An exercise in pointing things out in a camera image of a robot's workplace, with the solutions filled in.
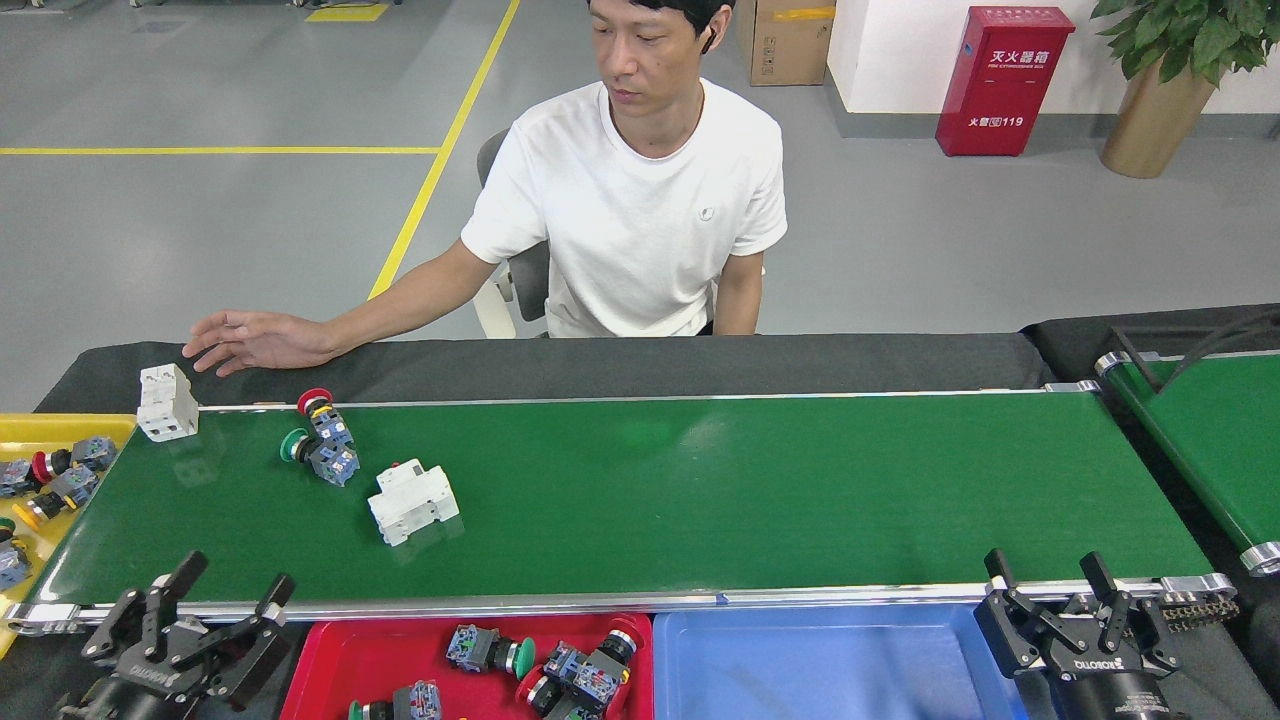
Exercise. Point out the person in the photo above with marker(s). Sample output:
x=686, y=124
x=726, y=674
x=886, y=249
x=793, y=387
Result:
x=630, y=220

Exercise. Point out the blue plastic bin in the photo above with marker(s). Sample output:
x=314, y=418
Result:
x=830, y=670

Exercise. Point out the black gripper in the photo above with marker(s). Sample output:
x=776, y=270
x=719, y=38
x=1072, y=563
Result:
x=1105, y=690
x=145, y=695

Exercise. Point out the narrow green conveyor belt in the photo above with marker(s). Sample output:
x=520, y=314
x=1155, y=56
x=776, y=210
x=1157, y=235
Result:
x=1200, y=440

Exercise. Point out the potted plant gold planter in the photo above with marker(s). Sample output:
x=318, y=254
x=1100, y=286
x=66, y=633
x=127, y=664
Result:
x=1150, y=130

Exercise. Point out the person's right hand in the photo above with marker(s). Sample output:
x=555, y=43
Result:
x=260, y=340

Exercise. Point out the wide green conveyor belt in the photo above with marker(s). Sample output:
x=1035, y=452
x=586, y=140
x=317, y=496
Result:
x=700, y=500

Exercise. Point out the red plastic bin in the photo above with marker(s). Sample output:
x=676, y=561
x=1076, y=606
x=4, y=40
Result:
x=330, y=670

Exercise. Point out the yellow head push button switch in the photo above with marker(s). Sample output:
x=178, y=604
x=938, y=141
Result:
x=75, y=487

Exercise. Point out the yellow plastic tray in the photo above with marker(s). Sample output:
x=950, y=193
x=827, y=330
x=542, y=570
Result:
x=45, y=548

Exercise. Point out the red fire extinguisher cabinet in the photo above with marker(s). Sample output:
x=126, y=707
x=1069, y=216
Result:
x=1000, y=100

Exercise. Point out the brown cardboard box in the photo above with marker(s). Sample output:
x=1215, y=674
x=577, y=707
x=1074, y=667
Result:
x=790, y=45

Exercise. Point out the white circuit breaker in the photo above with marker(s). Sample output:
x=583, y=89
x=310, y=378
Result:
x=165, y=400
x=415, y=505

